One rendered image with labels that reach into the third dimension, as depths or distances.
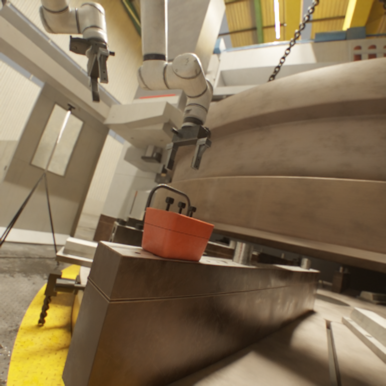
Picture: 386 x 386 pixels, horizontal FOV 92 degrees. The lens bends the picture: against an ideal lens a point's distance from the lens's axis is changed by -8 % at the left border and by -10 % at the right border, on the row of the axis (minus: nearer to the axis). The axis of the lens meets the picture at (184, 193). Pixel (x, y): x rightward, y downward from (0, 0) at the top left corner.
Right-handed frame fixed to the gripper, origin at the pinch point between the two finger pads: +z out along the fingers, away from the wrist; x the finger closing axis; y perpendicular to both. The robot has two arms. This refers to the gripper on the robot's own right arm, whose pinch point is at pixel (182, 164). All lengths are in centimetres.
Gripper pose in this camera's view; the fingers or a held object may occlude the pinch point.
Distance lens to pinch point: 73.8
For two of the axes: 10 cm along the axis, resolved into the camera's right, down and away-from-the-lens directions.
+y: -6.6, -2.9, -6.9
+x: 7.1, 0.6, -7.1
